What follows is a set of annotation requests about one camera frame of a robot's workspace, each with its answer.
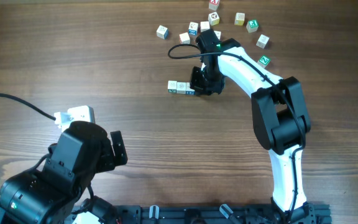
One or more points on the wooden block number one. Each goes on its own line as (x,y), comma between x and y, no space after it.
(218,34)

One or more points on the yellow wooden block with animal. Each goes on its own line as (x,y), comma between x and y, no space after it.
(213,18)

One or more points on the wooden block red picture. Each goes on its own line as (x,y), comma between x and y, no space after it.
(189,91)

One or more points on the wooden block number six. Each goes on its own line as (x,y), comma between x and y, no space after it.
(172,86)

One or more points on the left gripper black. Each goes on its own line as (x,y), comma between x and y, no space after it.
(107,162)

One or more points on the green Z wooden block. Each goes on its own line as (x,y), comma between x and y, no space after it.
(264,61)

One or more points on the white wooden block far right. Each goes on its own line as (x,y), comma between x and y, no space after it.
(262,41)

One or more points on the red X wooden block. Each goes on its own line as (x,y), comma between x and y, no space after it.
(214,4)

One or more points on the green letter wooden block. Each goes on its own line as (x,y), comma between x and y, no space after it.
(252,26)

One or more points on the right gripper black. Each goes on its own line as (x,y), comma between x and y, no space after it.
(199,90)

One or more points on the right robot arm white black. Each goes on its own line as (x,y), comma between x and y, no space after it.
(279,115)

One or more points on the wooden block beside blue one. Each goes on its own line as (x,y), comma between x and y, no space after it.
(204,25)

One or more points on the blue sided wooden block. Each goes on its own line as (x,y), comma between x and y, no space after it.
(193,28)

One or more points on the wooden block number eight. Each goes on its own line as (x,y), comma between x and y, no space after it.
(185,38)

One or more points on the blue edged wooden block left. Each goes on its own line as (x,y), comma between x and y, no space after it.
(162,32)

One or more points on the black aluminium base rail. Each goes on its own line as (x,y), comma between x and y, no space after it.
(259,213)

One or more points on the wooden block number nine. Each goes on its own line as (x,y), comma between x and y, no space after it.
(181,88)

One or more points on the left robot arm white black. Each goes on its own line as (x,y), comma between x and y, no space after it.
(63,187)

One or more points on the yellow plain wooden block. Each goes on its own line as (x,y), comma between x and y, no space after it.
(239,19)

